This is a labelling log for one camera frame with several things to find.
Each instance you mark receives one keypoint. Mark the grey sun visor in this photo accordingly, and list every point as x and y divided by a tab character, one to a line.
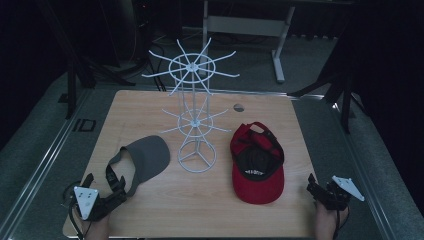
150	156

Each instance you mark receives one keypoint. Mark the white metal desk frame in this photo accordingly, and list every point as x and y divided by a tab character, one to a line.
246	26

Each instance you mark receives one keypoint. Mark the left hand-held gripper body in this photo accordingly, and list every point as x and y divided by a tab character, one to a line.
86	201

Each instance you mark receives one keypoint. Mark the red baseball cap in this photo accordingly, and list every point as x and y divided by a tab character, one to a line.
258	190

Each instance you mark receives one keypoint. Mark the person's left hand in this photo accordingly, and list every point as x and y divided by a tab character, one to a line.
98	228

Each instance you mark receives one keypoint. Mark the person's right hand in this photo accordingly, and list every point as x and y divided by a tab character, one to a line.
326	223

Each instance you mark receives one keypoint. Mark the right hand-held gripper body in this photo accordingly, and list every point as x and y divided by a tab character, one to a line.
333	200

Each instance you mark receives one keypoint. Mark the black floor bracket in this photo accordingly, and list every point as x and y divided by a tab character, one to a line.
85	125

